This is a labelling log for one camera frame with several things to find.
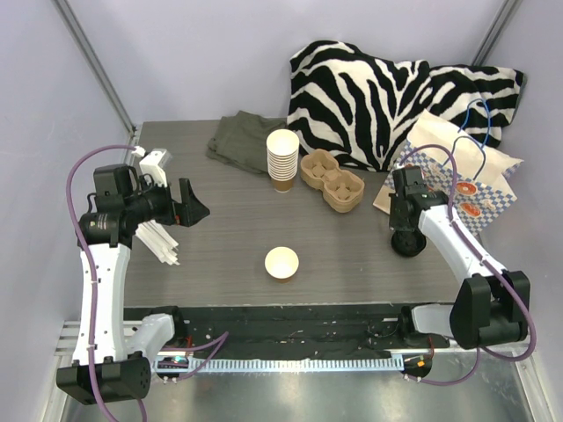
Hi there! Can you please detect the single brown paper cup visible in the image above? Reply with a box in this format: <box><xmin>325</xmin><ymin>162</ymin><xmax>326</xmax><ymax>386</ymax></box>
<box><xmin>264</xmin><ymin>246</ymin><xmax>299</xmax><ymax>282</ymax></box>

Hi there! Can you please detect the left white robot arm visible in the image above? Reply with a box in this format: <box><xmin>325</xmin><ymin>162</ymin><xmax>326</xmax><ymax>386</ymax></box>
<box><xmin>56</xmin><ymin>164</ymin><xmax>210</xmax><ymax>405</ymax></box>

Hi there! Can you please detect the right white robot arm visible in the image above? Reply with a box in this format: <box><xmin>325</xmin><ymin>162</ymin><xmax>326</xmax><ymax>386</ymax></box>
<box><xmin>390</xmin><ymin>166</ymin><xmax>530</xmax><ymax>349</ymax></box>

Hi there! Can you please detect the printed paper takeout bag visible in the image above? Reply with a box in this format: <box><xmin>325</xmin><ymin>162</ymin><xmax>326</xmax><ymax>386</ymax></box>
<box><xmin>392</xmin><ymin>111</ymin><xmax>523</xmax><ymax>236</ymax></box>

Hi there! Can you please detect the bundle of white straws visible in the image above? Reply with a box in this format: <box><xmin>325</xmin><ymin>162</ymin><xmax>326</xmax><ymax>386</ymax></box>
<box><xmin>135</xmin><ymin>221</ymin><xmax>179</xmax><ymax>266</ymax></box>

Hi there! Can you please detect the cardboard cup carrier tray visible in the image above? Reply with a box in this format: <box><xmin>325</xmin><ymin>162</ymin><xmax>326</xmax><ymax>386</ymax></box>
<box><xmin>300</xmin><ymin>149</ymin><xmax>365</xmax><ymax>214</ymax></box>

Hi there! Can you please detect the olive green folded cloth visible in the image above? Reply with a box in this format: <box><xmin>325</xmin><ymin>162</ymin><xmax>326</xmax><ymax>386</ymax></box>
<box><xmin>206</xmin><ymin>111</ymin><xmax>287</xmax><ymax>174</ymax></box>

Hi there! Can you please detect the stack of paper cups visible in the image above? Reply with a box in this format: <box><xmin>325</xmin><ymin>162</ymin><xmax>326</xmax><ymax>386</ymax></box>
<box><xmin>267</xmin><ymin>129</ymin><xmax>300</xmax><ymax>193</ymax></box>

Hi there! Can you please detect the zebra print cloth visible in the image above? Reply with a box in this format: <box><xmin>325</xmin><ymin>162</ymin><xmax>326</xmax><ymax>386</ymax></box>
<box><xmin>287</xmin><ymin>40</ymin><xmax>527</xmax><ymax>172</ymax></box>

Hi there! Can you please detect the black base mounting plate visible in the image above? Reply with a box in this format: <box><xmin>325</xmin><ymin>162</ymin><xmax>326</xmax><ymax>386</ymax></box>
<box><xmin>179</xmin><ymin>303</ymin><xmax>450</xmax><ymax>360</ymax></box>

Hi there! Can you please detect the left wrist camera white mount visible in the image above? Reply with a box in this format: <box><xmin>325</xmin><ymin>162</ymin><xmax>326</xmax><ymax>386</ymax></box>
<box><xmin>132</xmin><ymin>146</ymin><xmax>172</xmax><ymax>187</ymax></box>

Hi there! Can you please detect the white slotted cable duct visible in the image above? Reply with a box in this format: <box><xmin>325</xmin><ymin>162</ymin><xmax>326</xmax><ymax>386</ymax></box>
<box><xmin>149</xmin><ymin>354</ymin><xmax>406</xmax><ymax>375</ymax></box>

